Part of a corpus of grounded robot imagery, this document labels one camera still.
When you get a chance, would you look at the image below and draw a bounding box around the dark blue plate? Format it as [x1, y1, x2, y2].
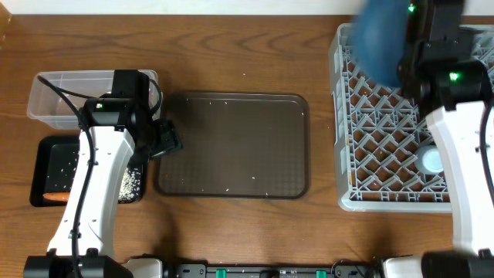
[353, 0, 409, 87]

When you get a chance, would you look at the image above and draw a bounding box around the dark brown serving tray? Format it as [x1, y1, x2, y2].
[154, 92, 310, 199]

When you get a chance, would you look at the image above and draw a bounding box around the light blue plastic cup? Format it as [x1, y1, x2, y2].
[414, 145, 444, 175]

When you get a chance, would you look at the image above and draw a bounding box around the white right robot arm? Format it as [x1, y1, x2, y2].
[371, 25, 493, 277]

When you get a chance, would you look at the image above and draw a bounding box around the grey dishwasher rack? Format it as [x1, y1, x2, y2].
[329, 22, 494, 213]

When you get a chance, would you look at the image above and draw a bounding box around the orange carrot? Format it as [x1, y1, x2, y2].
[42, 192, 70, 203]

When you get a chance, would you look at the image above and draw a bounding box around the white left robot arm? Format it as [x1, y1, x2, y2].
[23, 98, 181, 277]

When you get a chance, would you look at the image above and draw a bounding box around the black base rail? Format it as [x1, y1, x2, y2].
[123, 254, 387, 278]

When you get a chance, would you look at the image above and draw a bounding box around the clear plastic bin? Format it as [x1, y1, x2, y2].
[27, 69, 163, 130]

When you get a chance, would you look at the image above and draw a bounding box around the pile of white rice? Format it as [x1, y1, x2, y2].
[53, 154, 144, 204]

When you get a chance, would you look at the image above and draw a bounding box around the black plastic tray bin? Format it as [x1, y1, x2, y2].
[29, 135, 147, 207]

